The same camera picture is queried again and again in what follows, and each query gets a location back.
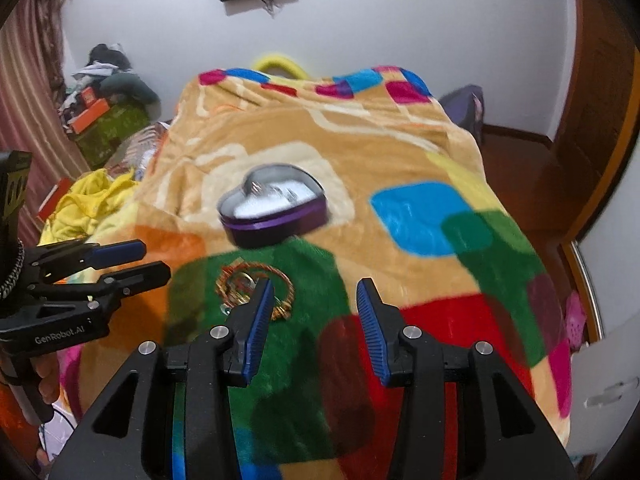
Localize green patterned covered box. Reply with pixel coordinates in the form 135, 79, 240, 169
75, 103, 152, 171

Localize wooden door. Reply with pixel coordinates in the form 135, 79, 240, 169
549, 0, 640, 247

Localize yellow curved cushion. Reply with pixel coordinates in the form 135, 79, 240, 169
251, 51, 307, 80

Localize yellow cloth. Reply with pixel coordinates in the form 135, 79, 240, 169
39, 169, 142, 247

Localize colourful patchwork blanket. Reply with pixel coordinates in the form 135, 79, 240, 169
39, 65, 574, 480

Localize pile of dark clothes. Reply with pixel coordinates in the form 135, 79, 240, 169
72, 43, 162, 107

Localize gold bangles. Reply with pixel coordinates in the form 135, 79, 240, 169
215, 262, 295, 322

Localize white cabinet door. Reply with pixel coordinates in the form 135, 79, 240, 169
567, 326, 637, 457

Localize red flat box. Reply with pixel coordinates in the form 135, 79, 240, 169
36, 177, 71, 224

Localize striped cloth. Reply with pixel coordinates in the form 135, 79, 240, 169
107, 122, 172, 182

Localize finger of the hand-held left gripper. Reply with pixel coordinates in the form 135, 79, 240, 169
27, 261, 172, 312
22, 239, 147, 282

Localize orange cardboard box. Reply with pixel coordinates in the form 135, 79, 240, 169
69, 99, 111, 134

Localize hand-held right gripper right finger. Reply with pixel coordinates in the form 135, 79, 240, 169
356, 277, 581, 480

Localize pink slipper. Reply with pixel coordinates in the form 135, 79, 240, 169
564, 292, 587, 349

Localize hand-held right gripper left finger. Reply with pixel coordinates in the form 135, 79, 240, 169
47, 277, 276, 480

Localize purple bag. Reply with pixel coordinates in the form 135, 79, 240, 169
440, 85, 485, 147

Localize purple heart-shaped jewelry box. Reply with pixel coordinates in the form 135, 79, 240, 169
216, 163, 331, 250

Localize striped pink curtain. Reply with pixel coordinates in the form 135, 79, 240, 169
0, 0, 94, 183

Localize person's left hand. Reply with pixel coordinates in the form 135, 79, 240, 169
32, 352, 63, 406

